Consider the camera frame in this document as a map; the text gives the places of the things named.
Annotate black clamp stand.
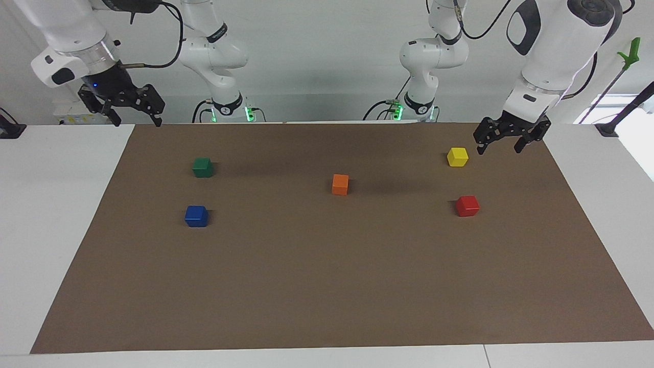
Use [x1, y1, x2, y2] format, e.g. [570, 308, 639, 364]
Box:
[595, 81, 654, 137]

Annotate white power strip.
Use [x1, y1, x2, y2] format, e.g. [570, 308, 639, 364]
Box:
[54, 100, 110, 126]

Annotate black table clamp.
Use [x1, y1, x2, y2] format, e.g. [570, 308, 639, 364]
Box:
[0, 107, 27, 140]

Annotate green-tipped thin pole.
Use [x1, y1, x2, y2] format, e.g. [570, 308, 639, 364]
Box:
[578, 37, 641, 124]

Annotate black left base cables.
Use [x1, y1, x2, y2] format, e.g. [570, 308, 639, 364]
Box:
[363, 77, 412, 122]

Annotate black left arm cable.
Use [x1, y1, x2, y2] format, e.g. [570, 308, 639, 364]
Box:
[452, 0, 512, 40]

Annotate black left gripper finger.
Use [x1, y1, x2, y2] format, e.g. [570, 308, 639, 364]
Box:
[473, 118, 506, 155]
[513, 119, 551, 154]

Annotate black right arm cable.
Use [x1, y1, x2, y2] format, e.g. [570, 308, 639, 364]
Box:
[116, 3, 184, 70]

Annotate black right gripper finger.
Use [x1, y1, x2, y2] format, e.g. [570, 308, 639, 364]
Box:
[125, 84, 166, 127]
[78, 86, 122, 127]

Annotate brown table mat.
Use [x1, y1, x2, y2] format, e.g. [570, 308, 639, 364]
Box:
[30, 123, 654, 354]

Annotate black right base cables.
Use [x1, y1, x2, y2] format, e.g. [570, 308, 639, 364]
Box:
[192, 99, 266, 123]

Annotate red wooden block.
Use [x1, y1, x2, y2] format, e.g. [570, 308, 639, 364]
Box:
[456, 195, 480, 217]

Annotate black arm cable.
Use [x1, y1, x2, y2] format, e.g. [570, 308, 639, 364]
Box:
[116, 3, 184, 70]
[452, 0, 512, 40]

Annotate blue wooden block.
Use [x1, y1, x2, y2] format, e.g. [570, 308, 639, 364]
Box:
[184, 205, 208, 227]

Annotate black base cables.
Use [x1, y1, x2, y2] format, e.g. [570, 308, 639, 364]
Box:
[192, 99, 266, 123]
[363, 77, 412, 122]

